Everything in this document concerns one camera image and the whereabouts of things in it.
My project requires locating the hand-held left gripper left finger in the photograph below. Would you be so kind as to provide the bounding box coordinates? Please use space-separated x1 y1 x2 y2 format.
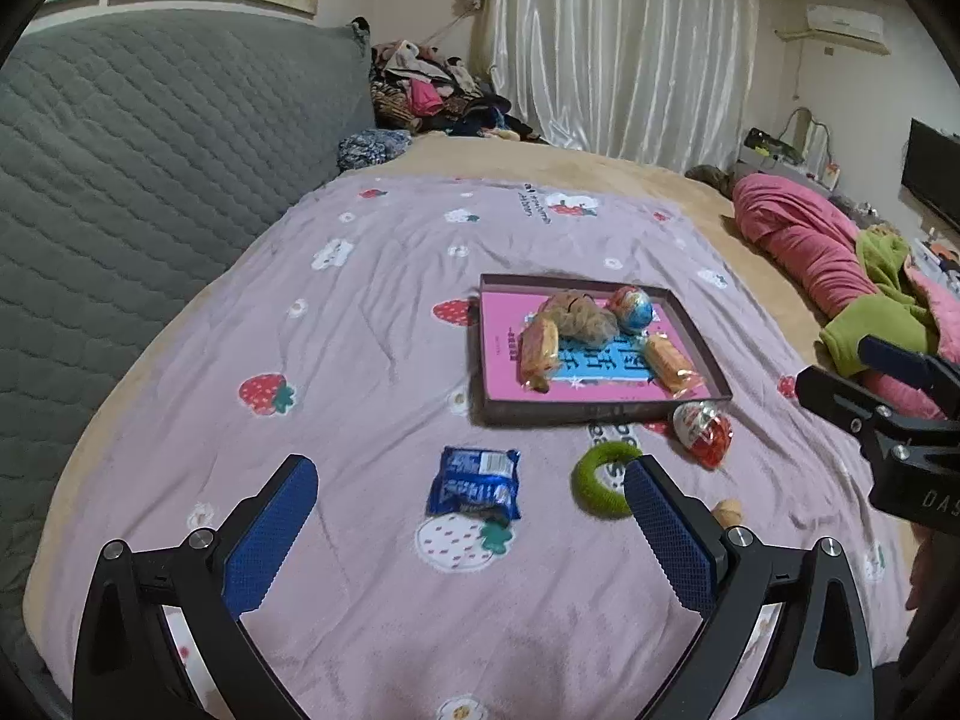
71 454 320 720

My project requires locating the grey-brown cloth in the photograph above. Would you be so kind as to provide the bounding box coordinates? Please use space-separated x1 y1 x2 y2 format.
686 165 740 194

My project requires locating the white curtain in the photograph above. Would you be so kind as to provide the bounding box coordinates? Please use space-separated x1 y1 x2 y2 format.
480 0 762 173

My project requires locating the white air conditioner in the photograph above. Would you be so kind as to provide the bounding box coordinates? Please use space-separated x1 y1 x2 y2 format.
804 4 886 46

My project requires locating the beige bed sheet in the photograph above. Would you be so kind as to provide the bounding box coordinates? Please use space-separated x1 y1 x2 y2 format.
22 131 960 691

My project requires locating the grey quilted headboard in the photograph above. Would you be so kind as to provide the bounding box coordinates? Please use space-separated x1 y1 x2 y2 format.
0 11 376 616

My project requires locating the black television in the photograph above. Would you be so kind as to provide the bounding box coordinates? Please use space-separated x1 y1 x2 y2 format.
900 118 960 233

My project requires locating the red and white toy egg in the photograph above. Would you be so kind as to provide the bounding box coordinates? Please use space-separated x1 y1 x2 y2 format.
670 401 733 470

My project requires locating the blue and orange toy egg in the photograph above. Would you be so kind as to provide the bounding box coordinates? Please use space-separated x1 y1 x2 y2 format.
606 286 658 335

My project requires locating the dark patterned cloth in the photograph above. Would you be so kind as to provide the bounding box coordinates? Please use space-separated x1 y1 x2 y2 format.
337 127 415 172

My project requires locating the person's right hand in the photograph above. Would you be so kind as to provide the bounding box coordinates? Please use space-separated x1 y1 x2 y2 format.
909 532 940 614

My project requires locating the pink shallow box tray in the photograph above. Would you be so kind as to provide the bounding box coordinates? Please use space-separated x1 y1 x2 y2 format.
469 272 734 428

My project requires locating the blue biscuit packet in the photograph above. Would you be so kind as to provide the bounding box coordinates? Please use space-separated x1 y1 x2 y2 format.
426 446 522 522

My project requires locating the pink fleece blanket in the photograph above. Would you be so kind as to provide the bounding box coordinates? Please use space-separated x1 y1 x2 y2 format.
731 172 960 421

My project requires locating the beige mesh bath sponge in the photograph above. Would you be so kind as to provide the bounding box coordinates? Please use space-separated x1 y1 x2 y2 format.
541 291 620 340

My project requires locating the lilac strawberry-print blanket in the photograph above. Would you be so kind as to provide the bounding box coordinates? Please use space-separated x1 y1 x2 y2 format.
45 176 923 720

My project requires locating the pile of clothes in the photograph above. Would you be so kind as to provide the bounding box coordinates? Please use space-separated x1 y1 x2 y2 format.
367 37 548 145

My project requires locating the green fleece blanket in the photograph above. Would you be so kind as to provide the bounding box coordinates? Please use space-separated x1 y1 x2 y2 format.
817 229 940 380

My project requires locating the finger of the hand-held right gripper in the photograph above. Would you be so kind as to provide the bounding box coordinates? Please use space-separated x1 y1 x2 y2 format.
795 366 960 460
859 336 960 417

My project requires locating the yellow wafer packet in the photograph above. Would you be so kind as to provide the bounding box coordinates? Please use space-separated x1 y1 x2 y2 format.
643 334 707 398
517 315 562 393

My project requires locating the dark bag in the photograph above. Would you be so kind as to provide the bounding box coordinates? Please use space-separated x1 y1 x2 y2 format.
742 127 796 164

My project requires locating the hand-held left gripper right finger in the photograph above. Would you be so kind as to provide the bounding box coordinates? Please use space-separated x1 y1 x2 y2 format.
622 456 875 720

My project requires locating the white-framed mirror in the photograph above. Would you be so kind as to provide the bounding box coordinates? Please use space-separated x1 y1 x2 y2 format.
780 106 835 166

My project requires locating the green hair scrunchie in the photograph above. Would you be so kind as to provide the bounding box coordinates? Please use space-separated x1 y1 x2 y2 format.
571 442 646 518

